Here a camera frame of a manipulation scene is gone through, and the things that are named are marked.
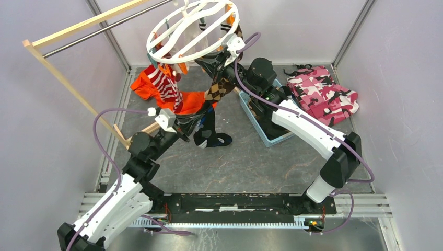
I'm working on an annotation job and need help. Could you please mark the orange cloth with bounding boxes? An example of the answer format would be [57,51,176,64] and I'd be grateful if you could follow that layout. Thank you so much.
[130,68,205,115]

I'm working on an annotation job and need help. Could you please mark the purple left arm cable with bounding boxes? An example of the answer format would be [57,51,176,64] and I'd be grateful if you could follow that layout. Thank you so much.
[65,108,194,251]

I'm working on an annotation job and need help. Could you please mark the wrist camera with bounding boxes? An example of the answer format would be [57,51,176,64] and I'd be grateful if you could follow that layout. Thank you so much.
[224,33,246,67]
[144,107,176,133]

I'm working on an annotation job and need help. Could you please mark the pink camouflage trousers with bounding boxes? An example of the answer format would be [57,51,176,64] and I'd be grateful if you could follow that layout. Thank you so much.
[284,64,359,127]

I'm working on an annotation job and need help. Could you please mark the wooden drying rack frame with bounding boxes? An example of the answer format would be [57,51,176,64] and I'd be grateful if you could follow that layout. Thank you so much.
[22,0,241,148]

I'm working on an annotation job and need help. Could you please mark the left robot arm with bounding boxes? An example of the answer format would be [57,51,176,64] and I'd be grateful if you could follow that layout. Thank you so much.
[57,108,209,250]

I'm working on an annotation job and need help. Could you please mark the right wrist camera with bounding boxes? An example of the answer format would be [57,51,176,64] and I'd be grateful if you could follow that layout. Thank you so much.
[224,33,246,67]

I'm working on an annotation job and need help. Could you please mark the light blue laundry basket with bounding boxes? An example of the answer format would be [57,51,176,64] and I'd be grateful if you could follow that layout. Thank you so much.
[239,79,294,147]

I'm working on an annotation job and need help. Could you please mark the metal hanging rod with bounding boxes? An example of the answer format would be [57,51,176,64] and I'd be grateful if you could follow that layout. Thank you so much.
[43,0,172,59]

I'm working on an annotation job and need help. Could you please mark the black grey sock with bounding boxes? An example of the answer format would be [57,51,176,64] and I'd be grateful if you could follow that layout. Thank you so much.
[193,106,232,149]

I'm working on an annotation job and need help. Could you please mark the red white striped sock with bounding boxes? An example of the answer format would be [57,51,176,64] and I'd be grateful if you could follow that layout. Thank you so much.
[146,63,183,113]

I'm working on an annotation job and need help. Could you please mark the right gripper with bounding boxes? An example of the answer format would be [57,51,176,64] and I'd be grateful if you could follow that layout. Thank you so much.
[195,49,258,97]

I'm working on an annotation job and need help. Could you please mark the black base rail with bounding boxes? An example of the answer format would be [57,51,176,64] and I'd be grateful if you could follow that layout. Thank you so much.
[129,193,337,230]

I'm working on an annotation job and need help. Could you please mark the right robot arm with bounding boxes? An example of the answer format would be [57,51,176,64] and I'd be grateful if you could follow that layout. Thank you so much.
[195,52,362,213]

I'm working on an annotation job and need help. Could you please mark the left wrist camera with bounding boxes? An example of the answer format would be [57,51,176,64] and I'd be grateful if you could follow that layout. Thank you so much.
[144,107,176,133]

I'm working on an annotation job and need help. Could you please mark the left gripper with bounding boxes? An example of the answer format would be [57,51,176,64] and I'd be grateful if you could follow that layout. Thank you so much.
[150,112,203,160]

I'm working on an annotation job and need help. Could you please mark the brown argyle sock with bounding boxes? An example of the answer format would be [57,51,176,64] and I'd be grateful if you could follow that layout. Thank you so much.
[204,24,243,104]

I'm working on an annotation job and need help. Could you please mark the white round clip hanger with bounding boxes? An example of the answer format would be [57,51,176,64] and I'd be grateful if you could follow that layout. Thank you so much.
[146,1,240,64]

